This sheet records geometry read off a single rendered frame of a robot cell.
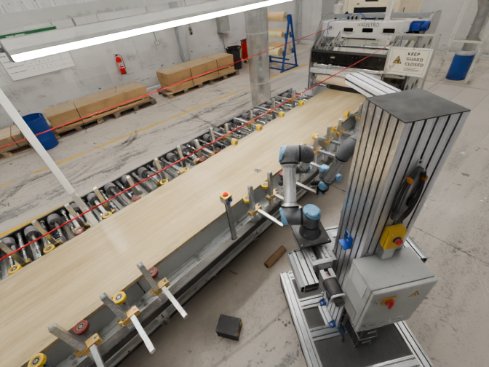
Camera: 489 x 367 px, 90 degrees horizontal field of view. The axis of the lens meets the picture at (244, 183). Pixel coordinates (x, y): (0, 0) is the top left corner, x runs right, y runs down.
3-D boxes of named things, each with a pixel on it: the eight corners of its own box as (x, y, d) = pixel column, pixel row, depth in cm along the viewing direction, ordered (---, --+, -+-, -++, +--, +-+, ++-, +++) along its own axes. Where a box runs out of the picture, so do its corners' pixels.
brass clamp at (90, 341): (103, 341, 154) (99, 338, 151) (81, 360, 148) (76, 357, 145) (100, 334, 158) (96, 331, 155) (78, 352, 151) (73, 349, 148)
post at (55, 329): (99, 355, 159) (54, 325, 128) (94, 360, 157) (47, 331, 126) (97, 351, 161) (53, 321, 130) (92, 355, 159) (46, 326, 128)
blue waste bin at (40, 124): (64, 145, 563) (44, 115, 517) (36, 156, 537) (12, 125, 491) (60, 137, 600) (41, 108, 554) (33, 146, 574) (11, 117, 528)
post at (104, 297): (137, 327, 174) (105, 295, 143) (132, 331, 172) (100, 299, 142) (135, 323, 176) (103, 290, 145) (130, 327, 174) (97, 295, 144)
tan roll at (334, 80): (401, 93, 349) (404, 84, 342) (397, 96, 343) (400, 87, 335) (313, 79, 434) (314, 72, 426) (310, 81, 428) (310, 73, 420)
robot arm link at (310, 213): (321, 229, 163) (323, 215, 154) (300, 229, 165) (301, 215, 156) (318, 215, 172) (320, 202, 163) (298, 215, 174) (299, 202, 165)
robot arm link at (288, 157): (303, 226, 159) (300, 143, 160) (279, 226, 161) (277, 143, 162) (301, 223, 171) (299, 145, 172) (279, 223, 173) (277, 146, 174)
